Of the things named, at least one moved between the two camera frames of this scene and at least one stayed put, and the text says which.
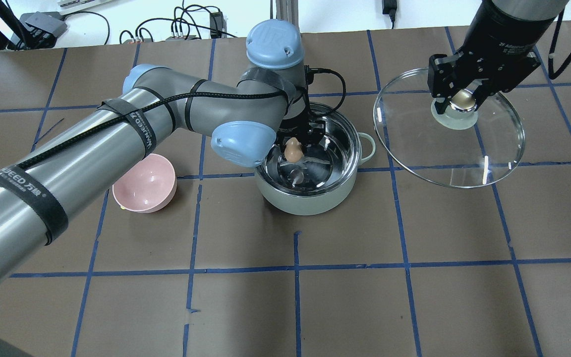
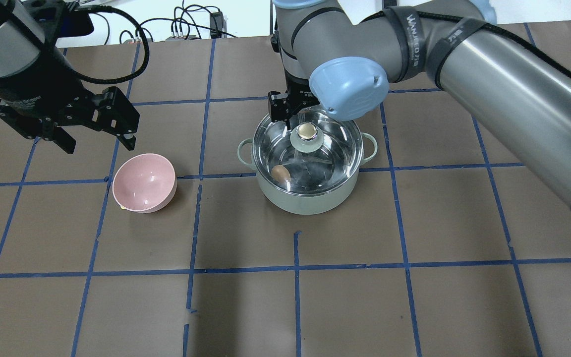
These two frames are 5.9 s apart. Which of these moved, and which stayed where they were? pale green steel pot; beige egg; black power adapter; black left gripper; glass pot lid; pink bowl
Moved: glass pot lid; beige egg; black left gripper
Stayed: pale green steel pot; black power adapter; pink bowl
